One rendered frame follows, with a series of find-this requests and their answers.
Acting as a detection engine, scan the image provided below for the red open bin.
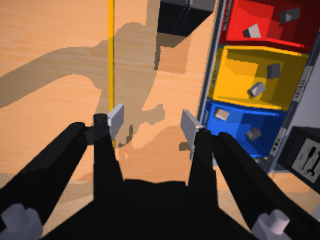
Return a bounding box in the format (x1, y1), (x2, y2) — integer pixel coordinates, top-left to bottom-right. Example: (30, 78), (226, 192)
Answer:
(218, 0), (320, 53)

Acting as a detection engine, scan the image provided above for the blue bin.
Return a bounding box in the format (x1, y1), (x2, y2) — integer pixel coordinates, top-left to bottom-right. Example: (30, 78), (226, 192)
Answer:
(201, 101), (286, 157)

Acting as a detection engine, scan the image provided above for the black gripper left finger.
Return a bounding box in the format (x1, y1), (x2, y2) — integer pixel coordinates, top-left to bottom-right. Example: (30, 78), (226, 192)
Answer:
(0, 104), (137, 240)

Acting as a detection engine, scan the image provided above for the grey metal shelf rack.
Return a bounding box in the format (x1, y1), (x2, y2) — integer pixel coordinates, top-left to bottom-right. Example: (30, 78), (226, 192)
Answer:
(197, 0), (320, 176)

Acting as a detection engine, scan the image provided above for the yellow open bin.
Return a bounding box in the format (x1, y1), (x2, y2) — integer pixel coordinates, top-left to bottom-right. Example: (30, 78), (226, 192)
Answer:
(208, 46), (309, 110)

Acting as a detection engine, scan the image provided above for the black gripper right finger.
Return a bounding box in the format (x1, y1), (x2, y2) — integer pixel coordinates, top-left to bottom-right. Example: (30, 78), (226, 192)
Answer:
(179, 109), (320, 240)

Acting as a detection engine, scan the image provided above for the orange bar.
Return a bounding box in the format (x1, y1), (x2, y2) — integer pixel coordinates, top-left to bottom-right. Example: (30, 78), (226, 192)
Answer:
(108, 0), (115, 112)

